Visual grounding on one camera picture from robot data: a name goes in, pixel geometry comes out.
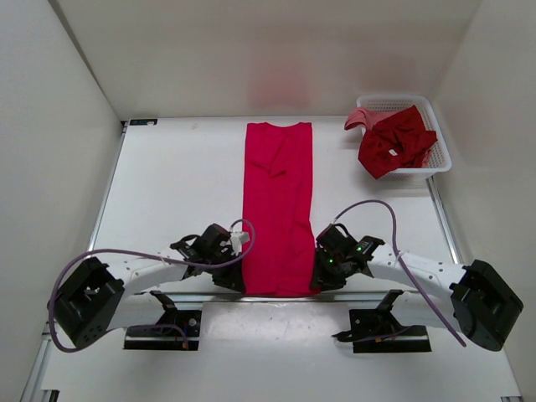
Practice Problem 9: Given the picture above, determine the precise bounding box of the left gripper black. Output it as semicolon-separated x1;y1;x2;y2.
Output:
204;249;245;292

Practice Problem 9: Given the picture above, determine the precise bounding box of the magenta t shirt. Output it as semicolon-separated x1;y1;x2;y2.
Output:
242;122;317;297

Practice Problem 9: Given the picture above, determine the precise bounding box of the dark red t shirt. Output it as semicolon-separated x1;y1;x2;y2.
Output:
358;106;437;179

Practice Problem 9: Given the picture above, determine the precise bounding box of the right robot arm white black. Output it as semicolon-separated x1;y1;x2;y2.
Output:
311;224;523;352

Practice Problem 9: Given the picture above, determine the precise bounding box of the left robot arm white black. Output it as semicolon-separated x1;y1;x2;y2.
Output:
47;219;256;353

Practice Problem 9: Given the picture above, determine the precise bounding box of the white plastic laundry basket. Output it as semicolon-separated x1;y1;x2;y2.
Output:
357;94;451;181

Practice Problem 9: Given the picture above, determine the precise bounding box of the salmon pink t shirt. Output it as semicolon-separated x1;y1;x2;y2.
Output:
344;107;379;131

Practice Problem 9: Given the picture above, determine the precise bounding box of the small dark label sticker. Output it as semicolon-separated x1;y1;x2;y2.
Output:
129;119;158;126

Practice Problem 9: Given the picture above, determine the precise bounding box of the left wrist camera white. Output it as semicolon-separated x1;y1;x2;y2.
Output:
229;231;250;247

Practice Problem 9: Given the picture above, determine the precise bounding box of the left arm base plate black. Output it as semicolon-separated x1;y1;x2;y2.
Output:
123;291;202;352

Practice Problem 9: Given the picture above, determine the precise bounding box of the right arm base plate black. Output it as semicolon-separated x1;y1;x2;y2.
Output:
332;290;431;353

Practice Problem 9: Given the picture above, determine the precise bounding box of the aluminium frame rail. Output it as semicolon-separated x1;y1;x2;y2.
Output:
20;175;523;402

